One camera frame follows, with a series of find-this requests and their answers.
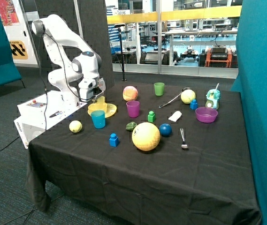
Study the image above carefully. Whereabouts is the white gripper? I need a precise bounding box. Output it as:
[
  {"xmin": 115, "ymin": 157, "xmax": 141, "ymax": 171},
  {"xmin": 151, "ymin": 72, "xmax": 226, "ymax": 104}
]
[{"xmin": 78, "ymin": 77, "xmax": 106, "ymax": 104}]

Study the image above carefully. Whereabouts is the yellow plastic bowl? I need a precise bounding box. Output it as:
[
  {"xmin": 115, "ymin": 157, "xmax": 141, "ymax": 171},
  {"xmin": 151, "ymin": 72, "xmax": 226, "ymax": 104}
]
[{"xmin": 88, "ymin": 102, "xmax": 107, "ymax": 115}]

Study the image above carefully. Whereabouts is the yellow plastic cup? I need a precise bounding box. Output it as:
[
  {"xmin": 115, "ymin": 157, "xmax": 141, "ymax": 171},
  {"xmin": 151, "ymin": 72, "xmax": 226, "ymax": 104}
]
[{"xmin": 95, "ymin": 96, "xmax": 107, "ymax": 111}]

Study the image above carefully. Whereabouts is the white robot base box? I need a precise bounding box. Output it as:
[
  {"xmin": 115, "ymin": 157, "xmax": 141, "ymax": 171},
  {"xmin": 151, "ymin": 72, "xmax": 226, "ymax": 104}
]
[{"xmin": 14, "ymin": 90, "xmax": 86, "ymax": 149}]

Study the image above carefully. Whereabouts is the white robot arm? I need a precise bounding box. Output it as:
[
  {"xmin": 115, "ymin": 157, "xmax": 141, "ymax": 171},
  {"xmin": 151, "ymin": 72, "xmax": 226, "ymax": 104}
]
[{"xmin": 31, "ymin": 15, "xmax": 106, "ymax": 107}]

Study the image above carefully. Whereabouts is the blue plastic cup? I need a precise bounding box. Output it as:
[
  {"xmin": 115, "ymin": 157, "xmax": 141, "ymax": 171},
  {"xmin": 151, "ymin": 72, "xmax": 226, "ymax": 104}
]
[{"xmin": 91, "ymin": 110, "xmax": 106, "ymax": 129}]

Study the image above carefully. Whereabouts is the yellow plastic plate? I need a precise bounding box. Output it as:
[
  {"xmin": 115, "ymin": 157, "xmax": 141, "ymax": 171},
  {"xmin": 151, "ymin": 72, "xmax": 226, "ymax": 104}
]
[{"xmin": 87, "ymin": 103, "xmax": 118, "ymax": 119}]

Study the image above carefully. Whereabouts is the magenta plastic cup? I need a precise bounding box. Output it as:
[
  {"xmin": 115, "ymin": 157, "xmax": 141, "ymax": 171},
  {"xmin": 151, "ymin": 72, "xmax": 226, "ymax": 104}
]
[{"xmin": 126, "ymin": 100, "xmax": 140, "ymax": 118}]

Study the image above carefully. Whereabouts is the green plastic cup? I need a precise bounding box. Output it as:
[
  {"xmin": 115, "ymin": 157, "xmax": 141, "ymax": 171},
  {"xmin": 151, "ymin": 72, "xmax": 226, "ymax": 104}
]
[{"xmin": 154, "ymin": 82, "xmax": 165, "ymax": 96}]

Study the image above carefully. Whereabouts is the purple plastic bowl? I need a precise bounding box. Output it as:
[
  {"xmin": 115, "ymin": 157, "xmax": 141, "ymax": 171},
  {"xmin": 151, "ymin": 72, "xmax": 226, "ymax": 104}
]
[{"xmin": 195, "ymin": 107, "xmax": 218, "ymax": 123}]

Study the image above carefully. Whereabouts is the small yellow ball left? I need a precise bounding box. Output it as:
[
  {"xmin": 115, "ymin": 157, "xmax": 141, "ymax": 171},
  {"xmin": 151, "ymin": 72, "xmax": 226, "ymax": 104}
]
[{"xmin": 69, "ymin": 120, "xmax": 83, "ymax": 133}]

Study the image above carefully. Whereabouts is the orange pink soft ball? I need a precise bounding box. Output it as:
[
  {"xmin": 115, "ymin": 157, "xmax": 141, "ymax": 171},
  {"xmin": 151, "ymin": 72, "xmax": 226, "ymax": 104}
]
[{"xmin": 122, "ymin": 86, "xmax": 138, "ymax": 102}]

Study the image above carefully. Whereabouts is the black marker pen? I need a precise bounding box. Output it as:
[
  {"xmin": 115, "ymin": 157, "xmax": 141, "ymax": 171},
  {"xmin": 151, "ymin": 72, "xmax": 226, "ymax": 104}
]
[{"xmin": 49, "ymin": 111, "xmax": 62, "ymax": 118}]

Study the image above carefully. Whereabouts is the green toy pepper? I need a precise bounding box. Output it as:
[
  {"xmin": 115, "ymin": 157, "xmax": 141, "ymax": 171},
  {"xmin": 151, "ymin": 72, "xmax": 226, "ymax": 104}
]
[{"xmin": 125, "ymin": 122, "xmax": 137, "ymax": 132}]

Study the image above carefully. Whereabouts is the blue toy block front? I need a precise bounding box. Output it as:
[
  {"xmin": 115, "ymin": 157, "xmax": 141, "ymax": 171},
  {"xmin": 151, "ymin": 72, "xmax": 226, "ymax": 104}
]
[{"xmin": 109, "ymin": 133, "xmax": 119, "ymax": 147}]

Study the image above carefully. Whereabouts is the blue toy block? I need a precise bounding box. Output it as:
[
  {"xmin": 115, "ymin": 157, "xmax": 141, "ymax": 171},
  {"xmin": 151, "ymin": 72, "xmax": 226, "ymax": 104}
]
[
  {"xmin": 190, "ymin": 99, "xmax": 198, "ymax": 110},
  {"xmin": 109, "ymin": 133, "xmax": 119, "ymax": 147}
]

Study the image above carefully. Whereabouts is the green toy block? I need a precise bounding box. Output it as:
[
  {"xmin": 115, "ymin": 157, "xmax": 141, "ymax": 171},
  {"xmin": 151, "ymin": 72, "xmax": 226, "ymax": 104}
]
[{"xmin": 147, "ymin": 111, "xmax": 156, "ymax": 123}]

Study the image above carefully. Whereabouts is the large yellow smiley ball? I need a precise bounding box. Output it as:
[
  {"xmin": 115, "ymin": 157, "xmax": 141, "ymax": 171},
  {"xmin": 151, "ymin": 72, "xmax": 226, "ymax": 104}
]
[{"xmin": 132, "ymin": 122, "xmax": 160, "ymax": 151}]

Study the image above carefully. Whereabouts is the black ladle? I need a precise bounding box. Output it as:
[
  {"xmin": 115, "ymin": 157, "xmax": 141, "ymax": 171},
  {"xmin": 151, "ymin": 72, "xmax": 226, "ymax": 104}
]
[{"xmin": 158, "ymin": 87, "xmax": 191, "ymax": 108}]

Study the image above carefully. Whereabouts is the dark blue ball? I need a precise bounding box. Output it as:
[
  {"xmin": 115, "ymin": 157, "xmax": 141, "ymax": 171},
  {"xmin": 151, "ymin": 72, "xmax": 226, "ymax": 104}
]
[{"xmin": 159, "ymin": 123, "xmax": 172, "ymax": 137}]

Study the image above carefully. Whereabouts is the black tablecloth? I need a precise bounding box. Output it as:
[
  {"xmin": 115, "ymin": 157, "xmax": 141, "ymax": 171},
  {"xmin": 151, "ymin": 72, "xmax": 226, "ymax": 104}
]
[{"xmin": 26, "ymin": 82, "xmax": 262, "ymax": 225}]

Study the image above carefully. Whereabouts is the black tripod stand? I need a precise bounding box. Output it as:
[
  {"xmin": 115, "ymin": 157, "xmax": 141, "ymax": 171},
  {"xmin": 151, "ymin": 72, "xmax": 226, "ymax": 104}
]
[{"xmin": 114, "ymin": 23, "xmax": 127, "ymax": 82}]

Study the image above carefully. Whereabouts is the white folded cloth piece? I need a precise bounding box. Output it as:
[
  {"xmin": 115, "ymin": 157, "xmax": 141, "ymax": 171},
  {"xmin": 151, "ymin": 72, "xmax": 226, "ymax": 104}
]
[{"xmin": 168, "ymin": 111, "xmax": 182, "ymax": 122}]

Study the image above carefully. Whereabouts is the yellow black sign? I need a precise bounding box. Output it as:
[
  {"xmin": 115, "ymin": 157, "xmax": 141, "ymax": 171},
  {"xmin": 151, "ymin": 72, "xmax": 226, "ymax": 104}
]
[{"xmin": 9, "ymin": 40, "xmax": 28, "ymax": 60}]

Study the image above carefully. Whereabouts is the yellow ball back right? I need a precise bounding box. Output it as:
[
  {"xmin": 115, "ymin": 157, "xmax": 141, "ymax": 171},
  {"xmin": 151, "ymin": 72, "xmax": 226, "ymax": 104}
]
[{"xmin": 181, "ymin": 90, "xmax": 196, "ymax": 105}]

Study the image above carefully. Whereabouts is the blue toy block back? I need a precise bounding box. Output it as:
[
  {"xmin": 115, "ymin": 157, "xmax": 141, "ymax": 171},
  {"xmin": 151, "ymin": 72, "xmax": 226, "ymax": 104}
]
[{"xmin": 190, "ymin": 99, "xmax": 198, "ymax": 110}]

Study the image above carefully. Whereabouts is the metal fork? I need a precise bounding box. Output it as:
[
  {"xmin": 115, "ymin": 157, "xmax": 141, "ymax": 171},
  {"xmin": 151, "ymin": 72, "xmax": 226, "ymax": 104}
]
[{"xmin": 180, "ymin": 128, "xmax": 189, "ymax": 150}]

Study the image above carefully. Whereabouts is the teal toy dispenser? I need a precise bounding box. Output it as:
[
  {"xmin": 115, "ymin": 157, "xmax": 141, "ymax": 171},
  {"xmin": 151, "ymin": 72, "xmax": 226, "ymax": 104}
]
[{"xmin": 205, "ymin": 83, "xmax": 221, "ymax": 110}]

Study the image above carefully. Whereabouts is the red poster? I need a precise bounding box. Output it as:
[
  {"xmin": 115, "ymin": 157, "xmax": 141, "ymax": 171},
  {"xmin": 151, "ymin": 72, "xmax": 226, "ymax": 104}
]
[{"xmin": 0, "ymin": 0, "xmax": 20, "ymax": 27}]

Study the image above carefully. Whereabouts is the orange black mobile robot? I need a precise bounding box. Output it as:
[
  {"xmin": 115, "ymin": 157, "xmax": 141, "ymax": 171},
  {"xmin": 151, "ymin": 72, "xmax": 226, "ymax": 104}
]
[{"xmin": 198, "ymin": 45, "xmax": 238, "ymax": 68}]

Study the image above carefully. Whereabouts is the teal partition right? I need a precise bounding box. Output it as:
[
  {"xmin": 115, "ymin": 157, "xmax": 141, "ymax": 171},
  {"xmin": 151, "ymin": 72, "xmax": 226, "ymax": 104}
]
[{"xmin": 231, "ymin": 0, "xmax": 267, "ymax": 225}]

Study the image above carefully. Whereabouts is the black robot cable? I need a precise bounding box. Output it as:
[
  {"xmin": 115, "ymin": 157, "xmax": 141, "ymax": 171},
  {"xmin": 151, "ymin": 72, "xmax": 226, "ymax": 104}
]
[{"xmin": 38, "ymin": 31, "xmax": 89, "ymax": 131}]

